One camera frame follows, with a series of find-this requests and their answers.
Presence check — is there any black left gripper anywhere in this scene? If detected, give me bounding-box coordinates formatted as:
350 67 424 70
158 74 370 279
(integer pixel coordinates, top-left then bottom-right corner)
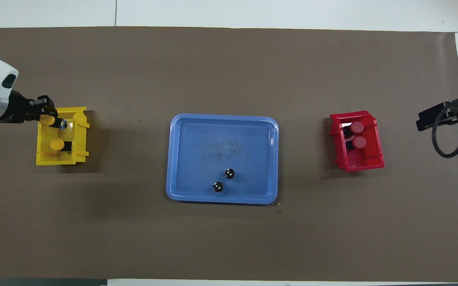
0 91 58 124

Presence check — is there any red push button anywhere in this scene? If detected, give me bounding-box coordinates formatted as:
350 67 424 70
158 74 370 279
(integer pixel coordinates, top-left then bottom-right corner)
346 136 367 151
343 121 364 138

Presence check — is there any yellow plastic bin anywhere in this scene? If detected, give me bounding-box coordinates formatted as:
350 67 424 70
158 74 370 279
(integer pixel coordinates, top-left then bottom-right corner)
36 106 91 166

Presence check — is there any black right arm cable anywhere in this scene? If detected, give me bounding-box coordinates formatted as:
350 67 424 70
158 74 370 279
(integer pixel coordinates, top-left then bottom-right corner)
432 97 458 158

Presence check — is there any brown paper table mat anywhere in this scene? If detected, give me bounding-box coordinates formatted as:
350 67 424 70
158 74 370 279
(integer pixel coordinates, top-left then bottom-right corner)
0 26 458 282

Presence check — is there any yellow push button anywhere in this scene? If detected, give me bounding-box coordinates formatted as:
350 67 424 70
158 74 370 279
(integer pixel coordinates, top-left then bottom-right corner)
50 138 73 153
40 115 69 130

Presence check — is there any blue plastic tray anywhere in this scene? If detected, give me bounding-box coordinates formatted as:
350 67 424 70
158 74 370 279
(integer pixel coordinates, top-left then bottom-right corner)
166 114 280 205

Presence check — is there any red plastic bin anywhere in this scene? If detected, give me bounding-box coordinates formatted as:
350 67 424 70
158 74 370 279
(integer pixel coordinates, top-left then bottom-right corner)
330 110 385 173

